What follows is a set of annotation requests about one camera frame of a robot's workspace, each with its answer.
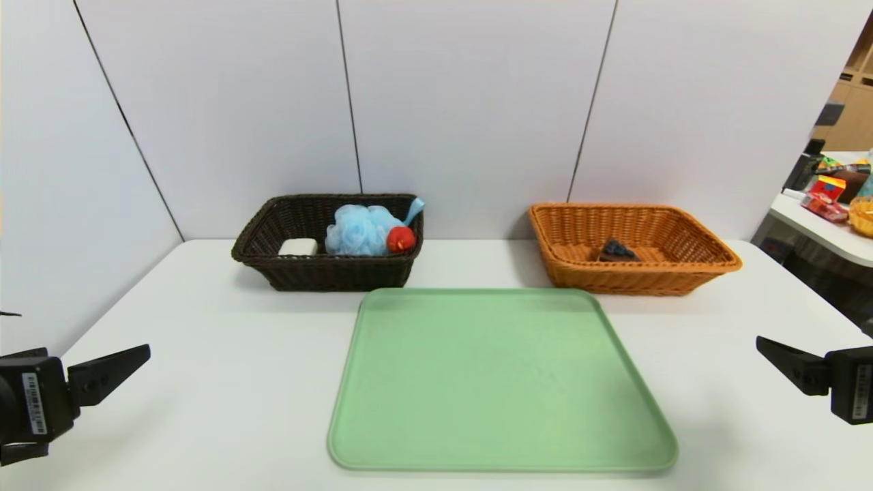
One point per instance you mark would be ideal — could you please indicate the dark brown box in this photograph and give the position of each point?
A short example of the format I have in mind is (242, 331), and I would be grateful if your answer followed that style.
(854, 183)

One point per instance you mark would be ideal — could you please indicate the orange wicker basket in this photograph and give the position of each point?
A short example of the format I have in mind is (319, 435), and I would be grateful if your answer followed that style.
(614, 279)

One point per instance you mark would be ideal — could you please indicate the wooden shelf cabinet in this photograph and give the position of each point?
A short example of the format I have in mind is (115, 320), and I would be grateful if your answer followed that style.
(856, 116)

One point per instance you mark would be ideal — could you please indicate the white soap bar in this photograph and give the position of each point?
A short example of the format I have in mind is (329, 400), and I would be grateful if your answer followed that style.
(299, 247)

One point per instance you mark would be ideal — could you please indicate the red colourful small box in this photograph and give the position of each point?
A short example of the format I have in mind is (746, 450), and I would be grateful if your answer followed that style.
(828, 187)

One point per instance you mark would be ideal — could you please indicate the yellow woven bowl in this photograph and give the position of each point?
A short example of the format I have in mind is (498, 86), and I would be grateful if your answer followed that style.
(862, 218)

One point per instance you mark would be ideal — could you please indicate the light blue mesh loofah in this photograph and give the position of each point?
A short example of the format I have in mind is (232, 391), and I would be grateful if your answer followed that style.
(361, 232)

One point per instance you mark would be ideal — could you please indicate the red rubber duck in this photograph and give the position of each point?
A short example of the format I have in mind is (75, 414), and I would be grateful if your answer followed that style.
(401, 240)

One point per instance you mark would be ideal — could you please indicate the white side table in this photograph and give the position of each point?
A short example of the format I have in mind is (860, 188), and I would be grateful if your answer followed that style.
(818, 235)

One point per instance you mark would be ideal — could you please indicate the black upright device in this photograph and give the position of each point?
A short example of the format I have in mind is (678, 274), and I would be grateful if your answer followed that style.
(803, 169)

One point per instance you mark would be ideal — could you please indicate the chocolate blueberry cake slice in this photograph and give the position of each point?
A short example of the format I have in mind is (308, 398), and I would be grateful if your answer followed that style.
(617, 251)

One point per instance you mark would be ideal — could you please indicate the light green plastic tray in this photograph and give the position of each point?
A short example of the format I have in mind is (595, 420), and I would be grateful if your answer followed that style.
(511, 395)

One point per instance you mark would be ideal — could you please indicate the red plastic packet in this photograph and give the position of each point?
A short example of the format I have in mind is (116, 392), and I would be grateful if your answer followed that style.
(824, 210)

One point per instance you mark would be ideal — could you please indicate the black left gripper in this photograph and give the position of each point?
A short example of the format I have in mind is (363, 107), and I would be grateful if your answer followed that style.
(35, 402)

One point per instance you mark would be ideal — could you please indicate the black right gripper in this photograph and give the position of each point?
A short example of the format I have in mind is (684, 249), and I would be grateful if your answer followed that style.
(856, 385)

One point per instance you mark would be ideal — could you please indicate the dark brown wicker basket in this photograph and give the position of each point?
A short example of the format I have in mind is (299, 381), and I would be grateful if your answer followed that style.
(327, 276)

